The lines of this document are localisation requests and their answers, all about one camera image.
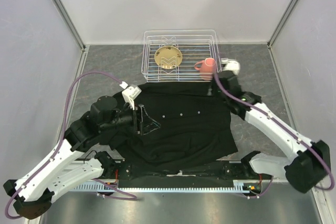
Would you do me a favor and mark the yellow floral plate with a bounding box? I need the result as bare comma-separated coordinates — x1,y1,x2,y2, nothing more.
154,46,183,70

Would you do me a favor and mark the grey slotted cable duct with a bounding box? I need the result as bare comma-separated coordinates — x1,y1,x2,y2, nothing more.
70,181,253,194

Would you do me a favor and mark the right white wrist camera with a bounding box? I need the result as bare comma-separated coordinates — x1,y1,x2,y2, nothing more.
220,58,240,76

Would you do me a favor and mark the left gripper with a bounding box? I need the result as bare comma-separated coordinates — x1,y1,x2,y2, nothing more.
101,99,161,135

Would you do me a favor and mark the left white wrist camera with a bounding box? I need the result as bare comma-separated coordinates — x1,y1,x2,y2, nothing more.
120,81,141,110

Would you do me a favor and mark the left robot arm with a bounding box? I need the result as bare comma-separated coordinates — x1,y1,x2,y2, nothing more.
3,96,161,220

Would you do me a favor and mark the pink ceramic mug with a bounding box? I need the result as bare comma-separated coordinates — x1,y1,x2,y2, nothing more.
194,58,216,81

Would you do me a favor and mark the white wire dish rack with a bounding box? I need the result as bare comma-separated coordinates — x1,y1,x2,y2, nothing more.
141,29,222,82

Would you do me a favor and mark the aluminium frame rail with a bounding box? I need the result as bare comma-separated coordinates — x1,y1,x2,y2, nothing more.
39,159,323,183

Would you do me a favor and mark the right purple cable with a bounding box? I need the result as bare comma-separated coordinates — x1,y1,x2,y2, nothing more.
213,73,332,200

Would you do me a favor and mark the purple cable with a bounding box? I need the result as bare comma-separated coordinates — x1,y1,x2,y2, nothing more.
213,73,332,200
4,71,139,220

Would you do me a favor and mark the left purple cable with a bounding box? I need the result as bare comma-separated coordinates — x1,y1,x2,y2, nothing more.
4,71,139,220

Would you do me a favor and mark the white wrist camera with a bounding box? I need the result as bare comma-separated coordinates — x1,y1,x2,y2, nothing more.
220,58,240,76
120,81,141,110

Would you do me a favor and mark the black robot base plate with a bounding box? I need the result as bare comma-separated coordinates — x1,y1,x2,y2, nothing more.
109,161,271,187

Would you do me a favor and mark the black button-up shirt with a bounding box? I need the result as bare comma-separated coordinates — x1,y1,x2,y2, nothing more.
108,82,238,170

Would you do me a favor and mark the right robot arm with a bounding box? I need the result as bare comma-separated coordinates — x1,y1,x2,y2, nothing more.
212,70,335,193

